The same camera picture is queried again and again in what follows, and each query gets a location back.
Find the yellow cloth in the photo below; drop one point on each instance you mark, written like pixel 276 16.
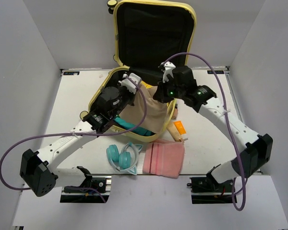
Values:
pixel 146 85

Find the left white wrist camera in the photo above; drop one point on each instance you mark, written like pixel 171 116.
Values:
pixel 131 82

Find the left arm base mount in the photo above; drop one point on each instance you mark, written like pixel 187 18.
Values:
pixel 91 189

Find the teal cat-ear headphones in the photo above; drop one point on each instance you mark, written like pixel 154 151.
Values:
pixel 126 160

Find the beige cosmetic tube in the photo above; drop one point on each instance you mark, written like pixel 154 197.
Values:
pixel 175 134

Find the beige cloth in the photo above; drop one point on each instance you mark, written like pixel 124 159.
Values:
pixel 156 113

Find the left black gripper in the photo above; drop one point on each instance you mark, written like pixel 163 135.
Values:
pixel 132 96

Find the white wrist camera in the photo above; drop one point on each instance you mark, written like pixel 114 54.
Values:
pixel 131 82
pixel 167 68

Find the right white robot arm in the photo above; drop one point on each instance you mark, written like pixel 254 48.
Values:
pixel 254 150

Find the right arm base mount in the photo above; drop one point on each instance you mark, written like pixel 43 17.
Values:
pixel 205 192

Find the orange sunscreen tube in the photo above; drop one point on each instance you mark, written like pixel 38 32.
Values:
pixel 179 126

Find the pink striped towel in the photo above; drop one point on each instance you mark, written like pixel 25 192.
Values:
pixel 164 158

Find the yellow suitcase with black lining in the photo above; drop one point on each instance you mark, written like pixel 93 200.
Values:
pixel 148 32

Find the beige round bottle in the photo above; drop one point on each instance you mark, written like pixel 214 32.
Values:
pixel 175 112

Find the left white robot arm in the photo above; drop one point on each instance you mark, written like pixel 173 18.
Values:
pixel 39 169

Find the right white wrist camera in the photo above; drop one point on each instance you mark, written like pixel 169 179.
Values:
pixel 167 68

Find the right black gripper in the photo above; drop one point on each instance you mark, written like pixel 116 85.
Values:
pixel 160 94

